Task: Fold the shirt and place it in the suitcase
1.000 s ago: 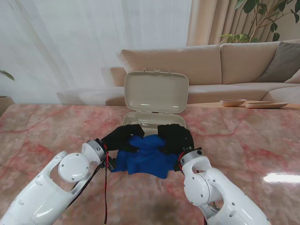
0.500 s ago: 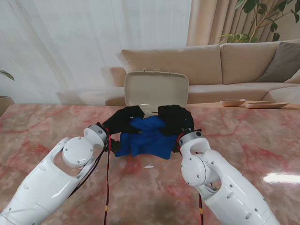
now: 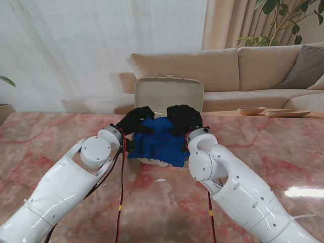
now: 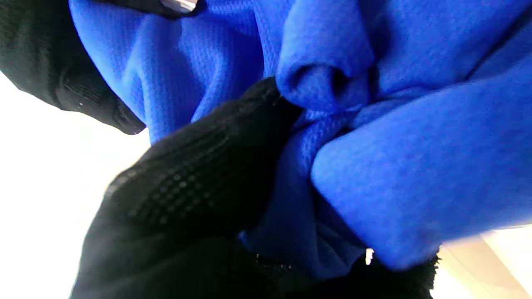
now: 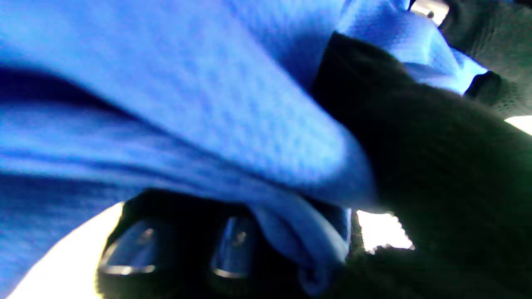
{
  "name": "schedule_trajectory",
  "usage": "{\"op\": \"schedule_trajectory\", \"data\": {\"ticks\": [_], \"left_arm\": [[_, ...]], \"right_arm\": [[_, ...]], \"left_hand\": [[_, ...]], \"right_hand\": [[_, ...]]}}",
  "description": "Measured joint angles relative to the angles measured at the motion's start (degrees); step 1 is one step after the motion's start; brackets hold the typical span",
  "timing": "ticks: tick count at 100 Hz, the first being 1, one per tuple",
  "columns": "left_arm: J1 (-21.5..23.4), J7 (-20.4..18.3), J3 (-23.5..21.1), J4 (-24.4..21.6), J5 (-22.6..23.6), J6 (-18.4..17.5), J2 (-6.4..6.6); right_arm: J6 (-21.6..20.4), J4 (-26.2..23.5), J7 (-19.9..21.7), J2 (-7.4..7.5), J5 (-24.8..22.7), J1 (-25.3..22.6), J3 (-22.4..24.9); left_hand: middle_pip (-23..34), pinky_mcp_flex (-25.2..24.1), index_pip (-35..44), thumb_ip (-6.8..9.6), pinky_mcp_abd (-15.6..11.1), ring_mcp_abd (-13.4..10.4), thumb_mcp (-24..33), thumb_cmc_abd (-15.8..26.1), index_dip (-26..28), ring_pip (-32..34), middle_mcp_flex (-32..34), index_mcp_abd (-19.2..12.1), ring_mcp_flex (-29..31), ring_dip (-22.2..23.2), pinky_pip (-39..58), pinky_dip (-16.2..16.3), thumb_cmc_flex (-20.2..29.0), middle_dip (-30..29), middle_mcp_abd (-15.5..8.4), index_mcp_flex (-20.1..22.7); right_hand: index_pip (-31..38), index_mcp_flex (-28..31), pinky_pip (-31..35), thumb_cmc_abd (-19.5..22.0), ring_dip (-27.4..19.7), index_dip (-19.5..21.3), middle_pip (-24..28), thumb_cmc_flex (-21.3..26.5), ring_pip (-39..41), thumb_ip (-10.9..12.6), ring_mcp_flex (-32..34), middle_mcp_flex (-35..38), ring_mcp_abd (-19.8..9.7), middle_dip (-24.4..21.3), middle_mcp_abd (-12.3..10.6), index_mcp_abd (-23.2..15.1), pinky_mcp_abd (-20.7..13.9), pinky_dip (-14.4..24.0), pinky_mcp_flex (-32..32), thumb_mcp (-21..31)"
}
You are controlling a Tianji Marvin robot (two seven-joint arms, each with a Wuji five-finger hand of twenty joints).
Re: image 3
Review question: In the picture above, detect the single green plant leaf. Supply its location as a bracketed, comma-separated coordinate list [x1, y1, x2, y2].
[0, 75, 16, 88]

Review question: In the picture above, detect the round wooden bowl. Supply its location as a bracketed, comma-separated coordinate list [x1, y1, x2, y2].
[237, 106, 267, 116]

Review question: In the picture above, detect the white sheer curtain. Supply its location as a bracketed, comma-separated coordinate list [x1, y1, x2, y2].
[0, 0, 208, 113]

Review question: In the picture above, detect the grey cushion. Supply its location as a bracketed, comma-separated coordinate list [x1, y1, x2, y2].
[275, 45, 324, 89]

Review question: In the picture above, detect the red black left arm cable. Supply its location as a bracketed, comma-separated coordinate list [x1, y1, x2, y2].
[115, 129, 127, 243]

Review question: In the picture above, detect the tall green leafy plant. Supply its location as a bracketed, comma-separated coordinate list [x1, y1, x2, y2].
[236, 0, 324, 47]

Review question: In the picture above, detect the beige suitcase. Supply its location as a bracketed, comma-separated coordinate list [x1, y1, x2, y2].
[133, 73, 205, 168]

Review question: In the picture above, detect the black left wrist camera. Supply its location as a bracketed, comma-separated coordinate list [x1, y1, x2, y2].
[125, 139, 136, 154]

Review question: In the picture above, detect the light wooden coffee table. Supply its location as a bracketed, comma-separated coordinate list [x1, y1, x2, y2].
[202, 110, 324, 119]

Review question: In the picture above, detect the red black right arm cable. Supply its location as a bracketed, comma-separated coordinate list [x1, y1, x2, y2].
[207, 191, 217, 243]

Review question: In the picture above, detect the flat wooden tray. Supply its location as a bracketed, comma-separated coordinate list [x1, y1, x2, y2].
[265, 109, 312, 117]

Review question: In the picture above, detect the blue shirt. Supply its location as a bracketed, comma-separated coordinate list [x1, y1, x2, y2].
[127, 116, 189, 168]

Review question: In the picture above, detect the beige curtain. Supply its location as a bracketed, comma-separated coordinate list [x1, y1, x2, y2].
[201, 0, 324, 50]

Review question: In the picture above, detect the beige plant pot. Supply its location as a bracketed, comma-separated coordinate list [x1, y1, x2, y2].
[0, 103, 16, 126]

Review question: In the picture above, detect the red black arm cable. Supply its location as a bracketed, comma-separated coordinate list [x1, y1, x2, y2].
[207, 191, 217, 243]
[115, 129, 127, 243]

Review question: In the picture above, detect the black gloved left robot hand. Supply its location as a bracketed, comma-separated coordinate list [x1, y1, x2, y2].
[115, 106, 155, 139]

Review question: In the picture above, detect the white cable tie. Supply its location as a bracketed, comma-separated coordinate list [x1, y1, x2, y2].
[291, 214, 316, 221]

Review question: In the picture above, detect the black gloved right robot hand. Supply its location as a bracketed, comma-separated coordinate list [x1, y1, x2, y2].
[166, 104, 203, 137]

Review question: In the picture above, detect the beige sofa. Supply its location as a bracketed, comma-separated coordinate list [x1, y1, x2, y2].
[60, 42, 324, 115]

